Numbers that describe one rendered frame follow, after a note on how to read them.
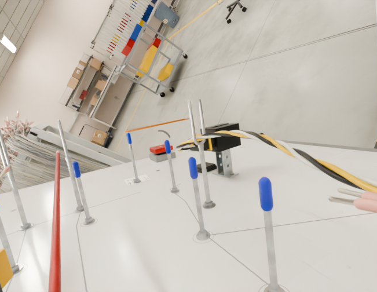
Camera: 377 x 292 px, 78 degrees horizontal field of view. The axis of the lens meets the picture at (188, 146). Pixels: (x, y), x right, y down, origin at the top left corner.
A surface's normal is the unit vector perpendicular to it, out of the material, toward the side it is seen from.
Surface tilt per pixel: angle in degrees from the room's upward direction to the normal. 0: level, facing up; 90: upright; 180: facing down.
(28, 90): 90
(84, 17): 90
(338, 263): 54
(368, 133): 0
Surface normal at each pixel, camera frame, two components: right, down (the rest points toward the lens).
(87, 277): -0.15, -0.97
